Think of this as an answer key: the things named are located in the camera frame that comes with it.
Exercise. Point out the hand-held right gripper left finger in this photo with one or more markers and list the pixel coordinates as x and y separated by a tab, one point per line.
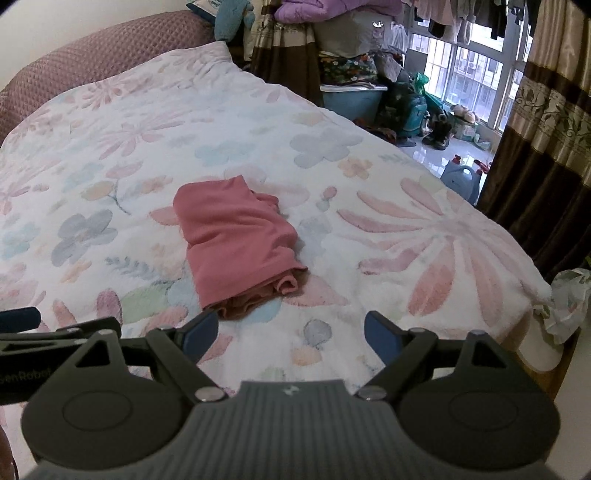
201	333

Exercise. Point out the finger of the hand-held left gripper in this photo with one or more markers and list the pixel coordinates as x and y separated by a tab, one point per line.
21	319
41	341

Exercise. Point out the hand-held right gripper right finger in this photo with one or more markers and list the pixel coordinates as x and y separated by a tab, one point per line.
382	336

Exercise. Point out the pink turtleneck top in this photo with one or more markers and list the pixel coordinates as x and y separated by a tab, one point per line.
231	240

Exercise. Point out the floral clothes pile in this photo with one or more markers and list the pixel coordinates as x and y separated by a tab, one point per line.
351	69

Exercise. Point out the white slipper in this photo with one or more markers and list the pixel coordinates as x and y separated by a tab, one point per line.
540	348

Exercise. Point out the blue detergent jug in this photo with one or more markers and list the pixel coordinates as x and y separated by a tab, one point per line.
461	180

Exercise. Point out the white plastic bag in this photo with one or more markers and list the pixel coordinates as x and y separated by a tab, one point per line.
568	300

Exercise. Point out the floral fleece blanket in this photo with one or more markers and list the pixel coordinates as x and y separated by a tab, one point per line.
138	138

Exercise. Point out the black shoes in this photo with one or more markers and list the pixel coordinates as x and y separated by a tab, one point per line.
438	134

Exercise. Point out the green backpack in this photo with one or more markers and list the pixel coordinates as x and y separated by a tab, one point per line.
406	113

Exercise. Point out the blue storage bin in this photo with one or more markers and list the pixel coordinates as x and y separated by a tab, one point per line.
353	104

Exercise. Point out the green plastic bag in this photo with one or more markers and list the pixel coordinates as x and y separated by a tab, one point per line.
422	85

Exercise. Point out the beige brown curtain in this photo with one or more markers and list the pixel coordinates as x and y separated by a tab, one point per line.
545	138
286	60

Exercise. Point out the window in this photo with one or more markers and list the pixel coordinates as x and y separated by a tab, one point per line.
475	78

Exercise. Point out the grey cloth bundle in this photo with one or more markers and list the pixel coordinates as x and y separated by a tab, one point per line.
351	37

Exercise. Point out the teal plush toy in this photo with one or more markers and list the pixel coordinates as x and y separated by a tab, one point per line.
233	21

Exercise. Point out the dark blue pillow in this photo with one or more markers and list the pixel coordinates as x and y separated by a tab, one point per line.
203	9

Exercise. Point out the purple quilt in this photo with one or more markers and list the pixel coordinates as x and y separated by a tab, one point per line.
332	10

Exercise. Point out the hanging laundry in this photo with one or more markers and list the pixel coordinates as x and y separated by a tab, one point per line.
466	16

